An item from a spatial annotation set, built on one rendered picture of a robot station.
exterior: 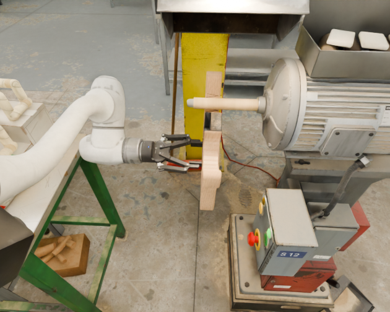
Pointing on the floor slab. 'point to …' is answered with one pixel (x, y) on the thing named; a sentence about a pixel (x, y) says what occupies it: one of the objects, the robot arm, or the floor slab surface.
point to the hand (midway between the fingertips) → (201, 153)
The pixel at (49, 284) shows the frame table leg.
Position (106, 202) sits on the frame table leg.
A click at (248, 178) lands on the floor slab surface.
